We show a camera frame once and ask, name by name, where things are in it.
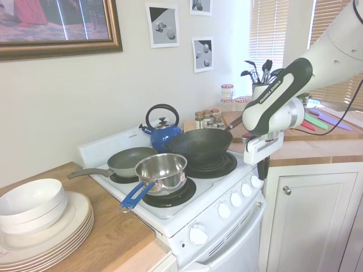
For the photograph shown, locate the black slotted spoon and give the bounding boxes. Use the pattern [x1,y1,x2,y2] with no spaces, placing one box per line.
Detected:
[244,59,260,85]

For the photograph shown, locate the blue kettle black handle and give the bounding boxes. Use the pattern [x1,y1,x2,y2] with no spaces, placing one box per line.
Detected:
[138,103,183,152]

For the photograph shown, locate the large white oven knob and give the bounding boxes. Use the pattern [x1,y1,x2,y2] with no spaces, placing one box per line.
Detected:
[189,223,209,246]

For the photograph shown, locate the white drawer cabinet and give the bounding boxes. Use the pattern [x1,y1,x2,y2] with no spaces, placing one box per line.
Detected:
[136,249,178,272]

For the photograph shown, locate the small black coil burner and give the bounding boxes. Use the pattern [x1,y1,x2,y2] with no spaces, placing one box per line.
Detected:
[141,177,197,209]
[109,171,140,184]

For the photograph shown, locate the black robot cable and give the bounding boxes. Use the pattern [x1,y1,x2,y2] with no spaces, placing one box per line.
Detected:
[289,0,363,136]

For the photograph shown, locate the white oven door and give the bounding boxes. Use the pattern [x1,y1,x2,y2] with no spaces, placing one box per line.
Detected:
[177,195,267,272]

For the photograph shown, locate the white bowl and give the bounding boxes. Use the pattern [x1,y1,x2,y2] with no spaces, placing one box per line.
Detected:
[0,195,68,235]
[0,178,63,219]

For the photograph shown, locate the black spatula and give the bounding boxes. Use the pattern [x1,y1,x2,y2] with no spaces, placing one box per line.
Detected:
[240,70,259,85]

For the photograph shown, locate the small grey shapes poster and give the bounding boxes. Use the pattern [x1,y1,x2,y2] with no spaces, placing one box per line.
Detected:
[189,0,213,16]

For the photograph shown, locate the tall jar red checkered lid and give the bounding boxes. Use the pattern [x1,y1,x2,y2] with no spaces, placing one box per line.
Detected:
[221,83,234,100]

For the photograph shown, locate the large black coil burner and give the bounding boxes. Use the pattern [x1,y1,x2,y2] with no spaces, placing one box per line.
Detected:
[184,151,238,179]

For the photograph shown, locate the large wooden counter board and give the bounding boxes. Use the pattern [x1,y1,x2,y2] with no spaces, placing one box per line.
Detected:
[0,161,155,272]

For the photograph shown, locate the green knife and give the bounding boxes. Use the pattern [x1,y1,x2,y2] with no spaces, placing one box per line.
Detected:
[303,112,330,131]

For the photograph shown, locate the white electric stove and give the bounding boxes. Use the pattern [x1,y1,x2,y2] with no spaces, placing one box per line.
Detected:
[77,126,267,272]

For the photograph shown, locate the purple knife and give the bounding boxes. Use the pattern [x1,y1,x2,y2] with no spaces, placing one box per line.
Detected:
[308,107,353,131]

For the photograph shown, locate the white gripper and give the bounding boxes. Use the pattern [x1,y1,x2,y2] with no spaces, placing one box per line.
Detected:
[243,131,285,181]

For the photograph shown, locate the utensil holder cup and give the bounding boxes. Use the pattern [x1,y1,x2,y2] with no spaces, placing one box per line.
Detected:
[251,83,269,99]

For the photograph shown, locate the cream dinner plate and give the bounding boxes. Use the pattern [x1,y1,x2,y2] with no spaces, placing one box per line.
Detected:
[0,218,95,269]
[0,214,94,265]
[0,222,95,272]
[0,226,94,272]
[0,209,94,262]

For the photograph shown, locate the red knife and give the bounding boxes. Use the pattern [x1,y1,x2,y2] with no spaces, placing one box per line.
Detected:
[300,118,316,131]

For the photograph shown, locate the small potted plant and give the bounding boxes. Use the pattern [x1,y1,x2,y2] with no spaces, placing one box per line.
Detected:
[294,92,313,109]

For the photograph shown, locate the gold framed painting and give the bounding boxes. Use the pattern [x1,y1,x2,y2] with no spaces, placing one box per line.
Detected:
[0,0,124,62]

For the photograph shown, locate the grey poster sphere and cubes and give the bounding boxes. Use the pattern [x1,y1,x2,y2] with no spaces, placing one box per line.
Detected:
[191,36,214,74]

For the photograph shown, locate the stack of white plates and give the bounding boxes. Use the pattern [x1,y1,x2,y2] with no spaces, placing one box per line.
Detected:
[0,191,92,258]

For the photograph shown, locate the grey poster cube and sphere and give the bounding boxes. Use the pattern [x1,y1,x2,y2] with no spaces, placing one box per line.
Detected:
[145,2,180,49]

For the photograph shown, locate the black tongs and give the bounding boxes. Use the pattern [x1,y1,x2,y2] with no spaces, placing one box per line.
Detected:
[261,59,273,85]

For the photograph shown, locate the wide wooden window blind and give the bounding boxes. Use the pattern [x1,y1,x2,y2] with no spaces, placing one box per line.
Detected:
[308,0,363,111]

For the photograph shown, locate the grey frying pan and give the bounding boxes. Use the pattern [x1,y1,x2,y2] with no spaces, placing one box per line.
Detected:
[67,147,159,180]

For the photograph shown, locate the black wok wooden handle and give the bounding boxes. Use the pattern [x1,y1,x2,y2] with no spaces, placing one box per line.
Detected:
[162,117,244,165]

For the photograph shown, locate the white cabinet with knob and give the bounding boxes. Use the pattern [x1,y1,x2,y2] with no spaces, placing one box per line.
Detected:
[262,161,363,272]

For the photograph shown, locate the wooden cutting board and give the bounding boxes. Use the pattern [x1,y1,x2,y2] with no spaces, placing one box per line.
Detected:
[183,109,363,142]

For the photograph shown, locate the steel saucepan blue handle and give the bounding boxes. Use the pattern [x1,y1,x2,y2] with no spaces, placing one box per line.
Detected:
[119,152,188,213]

